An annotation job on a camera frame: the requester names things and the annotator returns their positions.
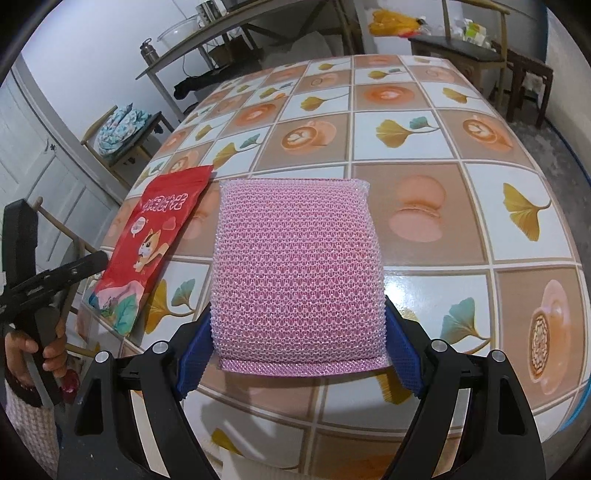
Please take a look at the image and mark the glass bowl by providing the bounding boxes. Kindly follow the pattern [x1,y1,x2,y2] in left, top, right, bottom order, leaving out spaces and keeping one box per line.
[157,14,204,47]

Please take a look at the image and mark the pink mesh scrubbing sponge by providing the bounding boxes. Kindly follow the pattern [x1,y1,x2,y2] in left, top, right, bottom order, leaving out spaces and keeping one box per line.
[210,178,386,377]

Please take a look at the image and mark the long grey table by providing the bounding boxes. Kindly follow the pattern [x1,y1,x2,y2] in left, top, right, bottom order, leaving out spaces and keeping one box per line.
[135,0,365,121]

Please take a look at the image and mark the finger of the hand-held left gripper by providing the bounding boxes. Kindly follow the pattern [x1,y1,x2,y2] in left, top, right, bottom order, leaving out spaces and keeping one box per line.
[0,250,109,319]

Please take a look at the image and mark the person's left hand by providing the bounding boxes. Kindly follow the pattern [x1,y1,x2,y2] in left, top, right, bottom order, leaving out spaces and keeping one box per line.
[4,318,68,386]

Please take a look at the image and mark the white door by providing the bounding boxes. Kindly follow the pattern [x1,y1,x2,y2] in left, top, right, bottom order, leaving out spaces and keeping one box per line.
[0,69,125,259]

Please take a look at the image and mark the white mattress with blue edge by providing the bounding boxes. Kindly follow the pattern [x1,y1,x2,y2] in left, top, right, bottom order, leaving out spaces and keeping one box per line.
[540,0,591,185]

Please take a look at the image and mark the person's left forearm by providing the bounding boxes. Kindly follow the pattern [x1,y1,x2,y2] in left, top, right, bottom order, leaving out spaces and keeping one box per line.
[2,374,61,476]

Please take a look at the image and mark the black cloth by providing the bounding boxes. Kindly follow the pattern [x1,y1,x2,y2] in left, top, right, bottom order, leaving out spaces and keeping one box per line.
[173,69,232,100]

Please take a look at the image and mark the metal tins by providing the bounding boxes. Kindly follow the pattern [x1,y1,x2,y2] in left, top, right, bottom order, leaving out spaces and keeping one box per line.
[196,0,222,24]

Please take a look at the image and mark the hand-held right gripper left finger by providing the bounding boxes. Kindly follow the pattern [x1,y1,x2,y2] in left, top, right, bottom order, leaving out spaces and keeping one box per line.
[58,311,222,480]

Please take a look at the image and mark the wooden armchair with dark seat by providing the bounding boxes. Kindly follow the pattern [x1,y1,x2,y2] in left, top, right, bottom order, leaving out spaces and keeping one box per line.
[409,0,511,93]

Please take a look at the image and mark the red snack bag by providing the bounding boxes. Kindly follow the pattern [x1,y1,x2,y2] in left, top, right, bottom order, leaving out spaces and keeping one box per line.
[88,165,215,337]

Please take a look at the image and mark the dark wooden stool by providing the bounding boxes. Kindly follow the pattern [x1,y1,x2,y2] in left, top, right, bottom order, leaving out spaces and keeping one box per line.
[492,41,555,129]

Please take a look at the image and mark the cardboard box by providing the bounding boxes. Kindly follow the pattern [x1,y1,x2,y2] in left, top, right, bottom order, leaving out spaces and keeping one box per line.
[210,34,259,70]

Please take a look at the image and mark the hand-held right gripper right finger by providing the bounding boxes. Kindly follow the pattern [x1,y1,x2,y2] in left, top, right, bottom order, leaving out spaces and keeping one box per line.
[383,300,548,480]

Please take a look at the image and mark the white green carton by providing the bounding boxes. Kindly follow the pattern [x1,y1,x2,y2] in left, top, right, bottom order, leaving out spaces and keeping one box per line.
[455,16,492,47]

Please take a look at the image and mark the red plastic object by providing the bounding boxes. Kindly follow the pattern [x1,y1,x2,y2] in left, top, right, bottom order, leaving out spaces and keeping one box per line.
[60,367,80,404]

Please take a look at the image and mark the yellow plastic bag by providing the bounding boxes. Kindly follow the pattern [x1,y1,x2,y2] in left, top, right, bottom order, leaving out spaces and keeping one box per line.
[369,9,423,38]

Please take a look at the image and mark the wooden chair with dark seat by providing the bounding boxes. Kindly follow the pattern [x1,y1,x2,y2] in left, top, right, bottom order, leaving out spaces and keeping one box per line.
[81,105,174,185]

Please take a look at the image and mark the floral cloth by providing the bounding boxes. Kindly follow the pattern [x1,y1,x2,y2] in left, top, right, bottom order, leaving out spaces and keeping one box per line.
[96,104,151,155]

